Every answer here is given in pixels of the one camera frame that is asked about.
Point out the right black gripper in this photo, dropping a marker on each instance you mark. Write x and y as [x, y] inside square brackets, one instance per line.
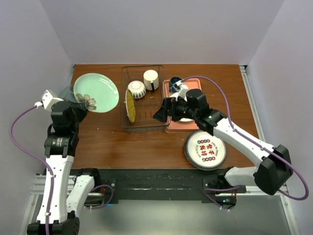
[162, 114]

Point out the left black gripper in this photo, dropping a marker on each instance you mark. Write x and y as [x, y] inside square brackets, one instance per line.
[82, 108]

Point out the light blue plate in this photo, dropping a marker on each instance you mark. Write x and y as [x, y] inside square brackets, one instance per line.
[97, 92]

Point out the white bowl orange rim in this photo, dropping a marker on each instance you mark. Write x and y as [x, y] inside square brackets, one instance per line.
[137, 89]

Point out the woven bamboo tray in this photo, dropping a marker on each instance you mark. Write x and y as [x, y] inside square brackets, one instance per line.
[130, 106]

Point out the cream mug black handle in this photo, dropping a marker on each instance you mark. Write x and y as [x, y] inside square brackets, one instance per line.
[151, 80]

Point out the chinese text plate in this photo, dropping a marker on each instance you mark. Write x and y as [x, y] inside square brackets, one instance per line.
[204, 151]

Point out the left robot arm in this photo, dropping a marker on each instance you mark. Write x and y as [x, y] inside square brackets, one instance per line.
[60, 209]

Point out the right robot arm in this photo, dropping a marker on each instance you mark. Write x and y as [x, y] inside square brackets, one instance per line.
[272, 165]

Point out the pink plastic tray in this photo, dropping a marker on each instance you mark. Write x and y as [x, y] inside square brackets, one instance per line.
[181, 127]

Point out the dark green plate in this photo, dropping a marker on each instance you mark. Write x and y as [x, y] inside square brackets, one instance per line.
[66, 96]

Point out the grey ceramic cup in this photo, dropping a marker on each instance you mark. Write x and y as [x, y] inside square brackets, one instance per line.
[71, 90]

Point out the watermelon pattern plate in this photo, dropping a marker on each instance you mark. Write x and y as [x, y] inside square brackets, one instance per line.
[186, 120]

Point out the blue ceramic mug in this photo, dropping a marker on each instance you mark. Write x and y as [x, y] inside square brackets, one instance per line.
[173, 81]

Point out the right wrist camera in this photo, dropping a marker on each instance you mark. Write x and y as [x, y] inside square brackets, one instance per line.
[181, 89]

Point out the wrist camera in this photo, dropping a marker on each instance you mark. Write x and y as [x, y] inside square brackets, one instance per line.
[48, 99]
[181, 89]

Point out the black wire dish rack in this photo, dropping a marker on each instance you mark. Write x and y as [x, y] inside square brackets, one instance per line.
[146, 106]

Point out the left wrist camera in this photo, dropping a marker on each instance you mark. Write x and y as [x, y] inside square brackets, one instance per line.
[48, 99]

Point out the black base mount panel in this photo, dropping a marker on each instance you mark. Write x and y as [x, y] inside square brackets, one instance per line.
[157, 184]

